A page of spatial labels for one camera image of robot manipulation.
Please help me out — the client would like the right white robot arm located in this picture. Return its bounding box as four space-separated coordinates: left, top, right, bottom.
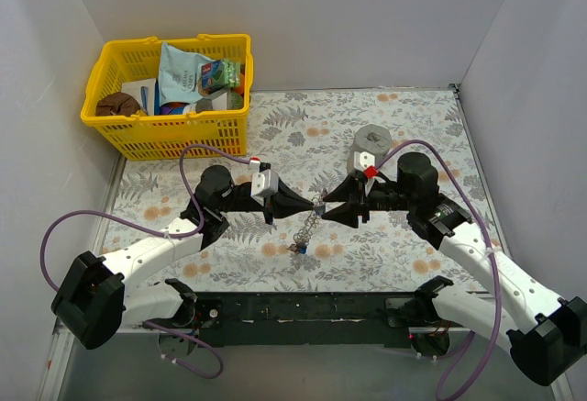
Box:
322 152 586 386

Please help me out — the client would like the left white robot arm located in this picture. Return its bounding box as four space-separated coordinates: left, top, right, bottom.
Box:
51 164 313 350

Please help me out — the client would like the grey paper roll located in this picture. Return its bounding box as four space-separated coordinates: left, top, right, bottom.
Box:
349 124 393 166

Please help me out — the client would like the floral table mat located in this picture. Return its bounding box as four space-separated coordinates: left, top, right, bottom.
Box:
112 90 501 292

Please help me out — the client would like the green blue carton box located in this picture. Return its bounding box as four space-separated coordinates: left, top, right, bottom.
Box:
199 59 241 93

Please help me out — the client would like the light blue chips bag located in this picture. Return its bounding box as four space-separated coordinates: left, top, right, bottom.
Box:
158 42 213 105

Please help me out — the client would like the yellow plastic basket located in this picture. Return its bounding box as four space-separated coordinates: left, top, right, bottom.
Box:
80 33 254 161

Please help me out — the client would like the white paper box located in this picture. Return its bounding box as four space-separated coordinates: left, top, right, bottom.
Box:
121 78 159 116

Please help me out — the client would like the brown round object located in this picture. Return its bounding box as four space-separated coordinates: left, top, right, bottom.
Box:
95 92 141 117

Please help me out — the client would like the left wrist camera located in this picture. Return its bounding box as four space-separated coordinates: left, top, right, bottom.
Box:
249 157 279 206

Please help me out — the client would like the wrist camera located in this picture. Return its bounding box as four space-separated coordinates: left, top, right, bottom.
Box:
347 150 379 179
249 157 279 206

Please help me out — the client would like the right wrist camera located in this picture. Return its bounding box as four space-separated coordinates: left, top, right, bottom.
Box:
347 150 379 179

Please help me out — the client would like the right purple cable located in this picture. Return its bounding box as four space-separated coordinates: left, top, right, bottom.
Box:
375 139 504 400

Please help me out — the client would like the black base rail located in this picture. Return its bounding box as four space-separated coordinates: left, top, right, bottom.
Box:
132 288 469 350

